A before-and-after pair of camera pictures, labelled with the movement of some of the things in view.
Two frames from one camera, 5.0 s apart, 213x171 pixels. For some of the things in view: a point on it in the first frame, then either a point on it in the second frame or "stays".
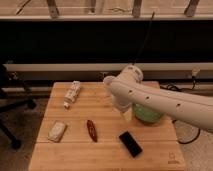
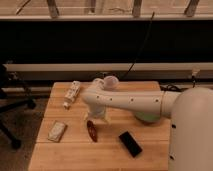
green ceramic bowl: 145,113 stays
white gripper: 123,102 → 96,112
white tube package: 72,94 stays
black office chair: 6,105 stays
